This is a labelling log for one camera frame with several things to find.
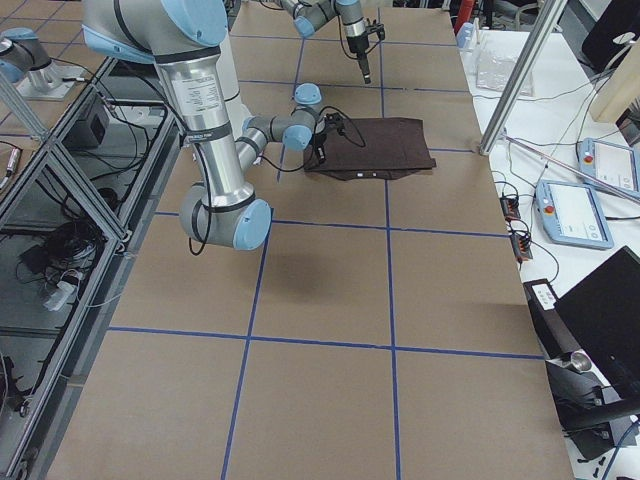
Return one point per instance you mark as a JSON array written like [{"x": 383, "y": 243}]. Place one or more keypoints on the reacher grabber tool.
[{"x": 616, "y": 191}]

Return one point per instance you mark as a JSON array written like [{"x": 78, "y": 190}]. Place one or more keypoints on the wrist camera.
[
  {"x": 375, "y": 28},
  {"x": 334, "y": 122}
]

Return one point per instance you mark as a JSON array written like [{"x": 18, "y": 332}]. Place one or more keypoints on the red cylinder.
[{"x": 465, "y": 11}]

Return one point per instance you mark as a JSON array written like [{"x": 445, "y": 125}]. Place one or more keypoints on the aluminium frame side rack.
[{"x": 72, "y": 220}]

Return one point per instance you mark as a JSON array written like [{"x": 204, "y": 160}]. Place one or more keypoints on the far teach pendant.
[{"x": 613, "y": 164}]

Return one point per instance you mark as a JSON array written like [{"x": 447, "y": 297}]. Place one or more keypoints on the plastic sleeve with cardboard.
[{"x": 492, "y": 65}]

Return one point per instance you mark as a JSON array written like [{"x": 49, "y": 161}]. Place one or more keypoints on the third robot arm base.
[{"x": 26, "y": 64}]

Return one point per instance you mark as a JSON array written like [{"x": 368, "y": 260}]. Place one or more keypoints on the dark brown t-shirt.
[{"x": 374, "y": 148}]

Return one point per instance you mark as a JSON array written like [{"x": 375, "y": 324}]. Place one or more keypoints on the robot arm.
[
  {"x": 183, "y": 41},
  {"x": 309, "y": 18}
]

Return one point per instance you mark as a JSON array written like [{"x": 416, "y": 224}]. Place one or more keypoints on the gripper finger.
[
  {"x": 319, "y": 155},
  {"x": 363, "y": 64}
]

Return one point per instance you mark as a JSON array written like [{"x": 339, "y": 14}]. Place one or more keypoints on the near teach pendant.
[{"x": 571, "y": 215}]

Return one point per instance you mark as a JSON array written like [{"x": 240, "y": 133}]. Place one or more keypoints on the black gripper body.
[
  {"x": 319, "y": 140},
  {"x": 355, "y": 45}
]

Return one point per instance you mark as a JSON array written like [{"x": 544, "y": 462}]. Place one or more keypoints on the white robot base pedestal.
[{"x": 232, "y": 75}]

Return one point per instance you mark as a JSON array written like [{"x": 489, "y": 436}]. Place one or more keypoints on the aluminium frame post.
[{"x": 549, "y": 14}]

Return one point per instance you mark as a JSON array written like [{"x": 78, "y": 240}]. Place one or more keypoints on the teach pendant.
[
  {"x": 613, "y": 164},
  {"x": 571, "y": 215}
]

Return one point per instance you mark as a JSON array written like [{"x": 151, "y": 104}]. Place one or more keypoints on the black laptop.
[{"x": 602, "y": 314}]

